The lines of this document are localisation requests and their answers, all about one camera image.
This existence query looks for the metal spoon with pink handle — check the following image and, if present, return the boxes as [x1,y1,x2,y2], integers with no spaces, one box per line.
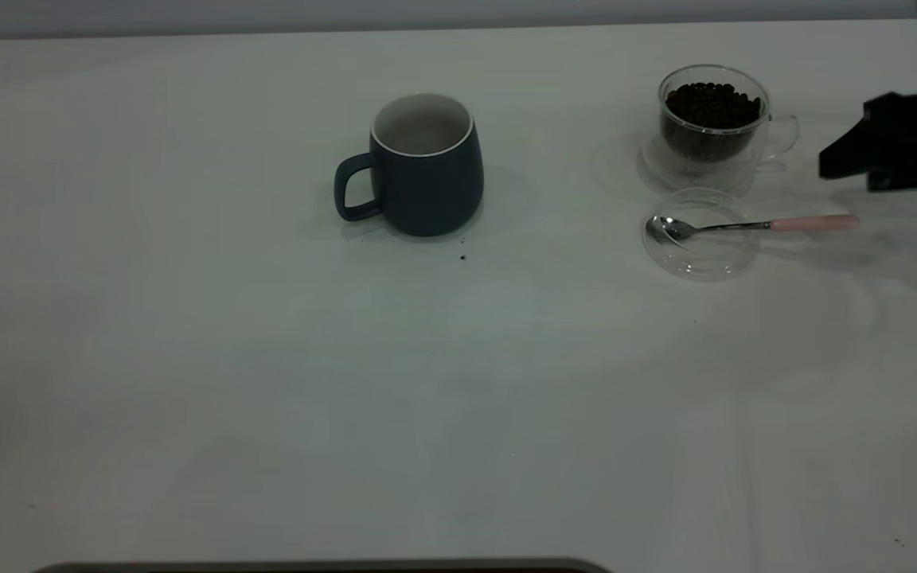
[646,213,860,245]

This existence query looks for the dark grey ceramic mug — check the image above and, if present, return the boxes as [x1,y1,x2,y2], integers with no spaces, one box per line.
[334,93,485,238]

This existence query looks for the dark coffee beans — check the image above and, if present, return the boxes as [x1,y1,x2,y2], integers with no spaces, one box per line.
[663,81,763,160]

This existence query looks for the small clear glass dish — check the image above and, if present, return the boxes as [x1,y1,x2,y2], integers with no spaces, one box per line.
[642,188,761,282]

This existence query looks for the clear glass saucer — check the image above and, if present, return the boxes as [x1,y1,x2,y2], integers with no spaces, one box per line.
[638,130,767,194]

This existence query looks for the clear glass handled cup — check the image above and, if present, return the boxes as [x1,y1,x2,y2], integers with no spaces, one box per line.
[657,64,801,165]

